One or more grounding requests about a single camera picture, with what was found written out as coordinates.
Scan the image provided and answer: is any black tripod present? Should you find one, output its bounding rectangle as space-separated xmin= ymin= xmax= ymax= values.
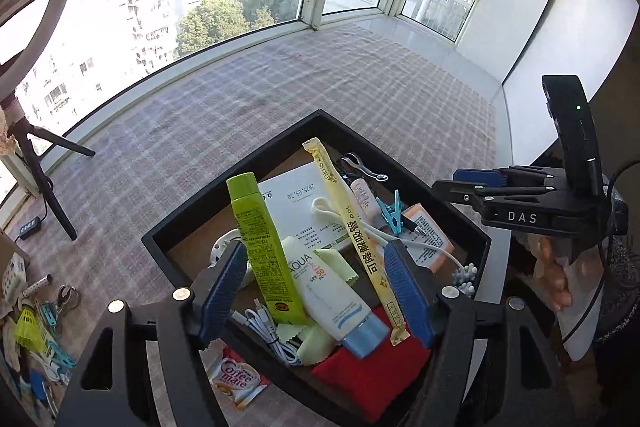
xmin=0 ymin=97 xmax=97 ymax=242

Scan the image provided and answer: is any yellow shuttlecock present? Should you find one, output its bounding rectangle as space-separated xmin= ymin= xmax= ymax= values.
xmin=13 ymin=306 xmax=47 ymax=352

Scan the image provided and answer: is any black inline remote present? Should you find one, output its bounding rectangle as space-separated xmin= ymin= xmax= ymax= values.
xmin=14 ymin=216 xmax=43 ymax=244

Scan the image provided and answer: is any black rectangular tray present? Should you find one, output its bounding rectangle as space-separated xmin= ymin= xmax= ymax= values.
xmin=141 ymin=108 xmax=494 ymax=427

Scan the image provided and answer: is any white knobby massage ball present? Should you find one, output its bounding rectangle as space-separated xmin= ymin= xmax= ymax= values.
xmin=451 ymin=263 xmax=479 ymax=299

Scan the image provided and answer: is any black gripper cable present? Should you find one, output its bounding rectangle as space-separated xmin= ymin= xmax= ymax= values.
xmin=597 ymin=159 xmax=640 ymax=278

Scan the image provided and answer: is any long yellow sachet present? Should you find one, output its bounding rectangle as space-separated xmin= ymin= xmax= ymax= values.
xmin=301 ymin=137 xmax=412 ymax=348

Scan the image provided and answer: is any white blue sunscreen tube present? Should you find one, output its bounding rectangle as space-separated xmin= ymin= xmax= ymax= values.
xmin=279 ymin=234 xmax=391 ymax=361

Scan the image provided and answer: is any orange white tissue pack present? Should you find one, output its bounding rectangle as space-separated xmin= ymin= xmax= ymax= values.
xmin=399 ymin=203 xmax=457 ymax=271

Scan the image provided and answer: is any blue clothespin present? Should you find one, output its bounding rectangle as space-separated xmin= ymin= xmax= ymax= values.
xmin=42 ymin=342 xmax=77 ymax=370
xmin=375 ymin=188 xmax=407 ymax=236
xmin=34 ymin=301 xmax=58 ymax=328

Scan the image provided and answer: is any patterned white tissue pack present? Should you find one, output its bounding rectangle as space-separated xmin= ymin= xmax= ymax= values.
xmin=0 ymin=253 xmax=27 ymax=304

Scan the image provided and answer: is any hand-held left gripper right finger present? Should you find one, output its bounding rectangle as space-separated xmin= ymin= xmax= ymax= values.
xmin=384 ymin=238 xmax=566 ymax=427

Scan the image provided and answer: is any person's right hand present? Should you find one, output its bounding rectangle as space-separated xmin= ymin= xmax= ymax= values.
xmin=532 ymin=234 xmax=574 ymax=314

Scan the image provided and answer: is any person's right forearm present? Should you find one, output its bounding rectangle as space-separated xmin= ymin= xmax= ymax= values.
xmin=557 ymin=232 xmax=640 ymax=363

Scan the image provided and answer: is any white cable bundle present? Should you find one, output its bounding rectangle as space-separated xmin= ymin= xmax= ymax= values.
xmin=231 ymin=299 xmax=304 ymax=367

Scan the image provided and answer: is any green tube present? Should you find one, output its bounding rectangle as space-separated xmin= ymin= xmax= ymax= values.
xmin=226 ymin=173 xmax=308 ymax=326

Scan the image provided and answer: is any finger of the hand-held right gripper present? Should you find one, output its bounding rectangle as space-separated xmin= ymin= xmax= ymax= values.
xmin=432 ymin=179 xmax=571 ymax=208
xmin=453 ymin=166 xmax=566 ymax=188

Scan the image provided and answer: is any white cardboard box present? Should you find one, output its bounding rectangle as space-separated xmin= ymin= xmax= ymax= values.
xmin=256 ymin=173 xmax=362 ymax=254

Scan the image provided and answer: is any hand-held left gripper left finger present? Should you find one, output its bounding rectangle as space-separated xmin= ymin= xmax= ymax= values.
xmin=55 ymin=239 xmax=249 ymax=427

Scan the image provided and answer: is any patterned white pen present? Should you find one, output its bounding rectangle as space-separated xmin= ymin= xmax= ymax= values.
xmin=21 ymin=273 xmax=54 ymax=299

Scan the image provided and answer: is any white round holder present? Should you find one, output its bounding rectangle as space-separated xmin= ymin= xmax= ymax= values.
xmin=208 ymin=228 xmax=242 ymax=266

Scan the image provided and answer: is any red cloth bag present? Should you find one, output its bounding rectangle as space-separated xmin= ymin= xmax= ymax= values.
xmin=310 ymin=306 xmax=435 ymax=425

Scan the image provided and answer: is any pink bottle grey cap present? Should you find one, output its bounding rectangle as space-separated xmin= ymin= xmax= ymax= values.
xmin=349 ymin=177 xmax=382 ymax=222

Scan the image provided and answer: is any white red creamer sachet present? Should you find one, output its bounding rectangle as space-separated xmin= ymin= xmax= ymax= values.
xmin=206 ymin=347 xmax=273 ymax=411

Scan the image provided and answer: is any blue correction tape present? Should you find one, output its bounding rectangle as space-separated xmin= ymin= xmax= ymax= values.
xmin=29 ymin=369 xmax=49 ymax=402

